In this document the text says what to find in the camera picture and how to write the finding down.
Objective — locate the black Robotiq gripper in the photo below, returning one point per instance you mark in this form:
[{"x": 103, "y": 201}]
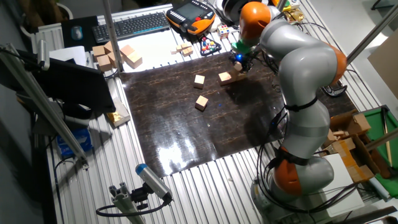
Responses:
[{"x": 241, "y": 58}]

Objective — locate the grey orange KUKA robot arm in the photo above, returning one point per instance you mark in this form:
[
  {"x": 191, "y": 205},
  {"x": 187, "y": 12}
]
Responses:
[{"x": 304, "y": 65}]

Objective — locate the black triangle ball tray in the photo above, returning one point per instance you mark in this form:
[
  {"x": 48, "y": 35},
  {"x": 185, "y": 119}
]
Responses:
[{"x": 211, "y": 51}]

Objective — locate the Rubik's cube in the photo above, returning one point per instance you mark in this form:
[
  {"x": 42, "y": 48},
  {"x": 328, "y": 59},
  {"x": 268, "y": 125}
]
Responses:
[{"x": 223, "y": 31}]

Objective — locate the white egg shaped object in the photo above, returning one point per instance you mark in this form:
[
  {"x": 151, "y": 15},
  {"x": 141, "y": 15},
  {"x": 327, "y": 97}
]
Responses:
[{"x": 214, "y": 28}]

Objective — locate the small wooden block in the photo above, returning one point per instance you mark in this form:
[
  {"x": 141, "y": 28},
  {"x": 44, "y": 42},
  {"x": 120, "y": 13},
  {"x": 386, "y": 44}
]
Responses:
[
  {"x": 186, "y": 45},
  {"x": 187, "y": 51},
  {"x": 173, "y": 51},
  {"x": 179, "y": 48}
]

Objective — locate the black filament spool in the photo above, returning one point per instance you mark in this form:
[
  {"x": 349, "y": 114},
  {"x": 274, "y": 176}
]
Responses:
[{"x": 230, "y": 11}]

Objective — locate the orange black teach pendant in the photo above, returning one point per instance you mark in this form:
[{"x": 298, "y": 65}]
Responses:
[{"x": 189, "y": 12}]

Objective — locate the gold shiny object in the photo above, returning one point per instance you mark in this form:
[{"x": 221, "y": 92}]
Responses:
[{"x": 294, "y": 15}]

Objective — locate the yellow green button box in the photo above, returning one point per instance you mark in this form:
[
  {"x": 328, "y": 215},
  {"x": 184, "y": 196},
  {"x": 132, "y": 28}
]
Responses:
[{"x": 286, "y": 6}]

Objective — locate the dark marble pattern mat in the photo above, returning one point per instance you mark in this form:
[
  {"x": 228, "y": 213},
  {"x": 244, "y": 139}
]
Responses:
[{"x": 186, "y": 130}]

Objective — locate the small white box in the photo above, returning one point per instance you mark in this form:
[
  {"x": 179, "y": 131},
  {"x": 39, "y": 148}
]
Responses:
[{"x": 294, "y": 3}]

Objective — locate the large white paper sheet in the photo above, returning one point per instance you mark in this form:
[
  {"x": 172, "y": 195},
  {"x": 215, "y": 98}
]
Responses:
[{"x": 155, "y": 46}]

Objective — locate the large wooden cube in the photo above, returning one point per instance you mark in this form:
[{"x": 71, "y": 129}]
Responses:
[
  {"x": 134, "y": 59},
  {"x": 111, "y": 59},
  {"x": 108, "y": 46},
  {"x": 99, "y": 50},
  {"x": 127, "y": 49},
  {"x": 104, "y": 63}
]

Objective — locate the black computer keyboard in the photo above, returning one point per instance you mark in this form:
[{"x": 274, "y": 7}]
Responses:
[{"x": 130, "y": 26}]

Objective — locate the open box with gold foil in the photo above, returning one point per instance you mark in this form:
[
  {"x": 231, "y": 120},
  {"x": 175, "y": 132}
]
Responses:
[{"x": 119, "y": 116}]

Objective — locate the small cardboard box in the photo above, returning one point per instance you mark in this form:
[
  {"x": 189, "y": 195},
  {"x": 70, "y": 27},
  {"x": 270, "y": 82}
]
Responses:
[{"x": 357, "y": 124}]

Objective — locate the brown cardboard sheet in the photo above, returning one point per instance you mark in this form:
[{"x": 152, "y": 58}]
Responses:
[{"x": 387, "y": 62}]

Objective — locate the green mini pool table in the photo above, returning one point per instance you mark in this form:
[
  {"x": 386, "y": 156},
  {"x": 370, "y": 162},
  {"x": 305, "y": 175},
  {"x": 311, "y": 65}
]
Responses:
[{"x": 377, "y": 127}]

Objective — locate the wooden cue stick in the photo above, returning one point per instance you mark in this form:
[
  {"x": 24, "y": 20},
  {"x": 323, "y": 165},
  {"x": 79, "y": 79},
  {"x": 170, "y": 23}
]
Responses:
[{"x": 385, "y": 124}]

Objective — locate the white board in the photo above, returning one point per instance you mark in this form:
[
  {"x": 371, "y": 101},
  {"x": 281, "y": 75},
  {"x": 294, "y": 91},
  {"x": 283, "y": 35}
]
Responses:
[{"x": 342, "y": 186}]

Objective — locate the big cardboard box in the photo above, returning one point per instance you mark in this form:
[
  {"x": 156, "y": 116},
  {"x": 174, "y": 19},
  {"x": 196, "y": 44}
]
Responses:
[{"x": 357, "y": 172}]

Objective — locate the black monitor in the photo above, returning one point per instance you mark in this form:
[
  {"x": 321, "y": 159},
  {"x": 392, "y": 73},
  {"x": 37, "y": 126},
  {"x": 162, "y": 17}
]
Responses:
[{"x": 77, "y": 84}]

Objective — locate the grey computer mouse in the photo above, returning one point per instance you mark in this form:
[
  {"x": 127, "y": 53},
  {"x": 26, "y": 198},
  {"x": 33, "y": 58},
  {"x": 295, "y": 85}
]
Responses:
[{"x": 76, "y": 32}]

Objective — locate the small white paper sheet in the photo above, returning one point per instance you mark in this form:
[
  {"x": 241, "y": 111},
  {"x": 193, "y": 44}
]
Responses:
[{"x": 66, "y": 54}]

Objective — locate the black mouse pad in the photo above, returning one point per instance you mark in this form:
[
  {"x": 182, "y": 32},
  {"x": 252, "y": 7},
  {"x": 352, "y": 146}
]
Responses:
[{"x": 68, "y": 21}]

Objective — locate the short aluminium profile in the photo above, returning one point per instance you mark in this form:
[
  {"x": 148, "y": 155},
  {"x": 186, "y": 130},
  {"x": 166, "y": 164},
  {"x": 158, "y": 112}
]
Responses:
[{"x": 122, "y": 202}]

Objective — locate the blue tissue pack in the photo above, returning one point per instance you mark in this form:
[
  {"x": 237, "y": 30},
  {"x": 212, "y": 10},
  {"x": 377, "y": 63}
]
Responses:
[{"x": 74, "y": 143}]

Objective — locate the brown chair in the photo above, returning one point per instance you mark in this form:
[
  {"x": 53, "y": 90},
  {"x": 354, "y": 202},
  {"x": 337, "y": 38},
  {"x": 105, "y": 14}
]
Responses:
[{"x": 40, "y": 14}]

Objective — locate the green gripper mount adapter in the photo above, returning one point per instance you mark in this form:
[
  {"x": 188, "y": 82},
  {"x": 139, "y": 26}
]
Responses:
[{"x": 241, "y": 47}]

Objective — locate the silver metal post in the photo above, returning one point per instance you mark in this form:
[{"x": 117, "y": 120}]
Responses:
[{"x": 281, "y": 4}]

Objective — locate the black post base plate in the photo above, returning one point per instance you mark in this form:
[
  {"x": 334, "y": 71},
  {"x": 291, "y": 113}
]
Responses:
[{"x": 335, "y": 90}]

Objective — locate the aluminium frame post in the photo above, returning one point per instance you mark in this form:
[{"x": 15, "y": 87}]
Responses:
[
  {"x": 376, "y": 29},
  {"x": 109, "y": 31}
]

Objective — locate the silver camera with blue cap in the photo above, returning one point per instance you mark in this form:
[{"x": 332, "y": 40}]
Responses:
[{"x": 152, "y": 180}]

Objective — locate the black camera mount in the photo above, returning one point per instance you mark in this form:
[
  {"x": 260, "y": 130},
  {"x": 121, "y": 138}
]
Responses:
[{"x": 140, "y": 196}]

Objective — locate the silver stick camera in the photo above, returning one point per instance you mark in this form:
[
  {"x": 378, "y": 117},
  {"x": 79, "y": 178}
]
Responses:
[{"x": 43, "y": 54}]

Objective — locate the diagonal aluminium frame bar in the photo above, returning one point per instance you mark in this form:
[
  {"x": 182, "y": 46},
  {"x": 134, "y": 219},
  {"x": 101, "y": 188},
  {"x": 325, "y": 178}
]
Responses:
[{"x": 41, "y": 99}]

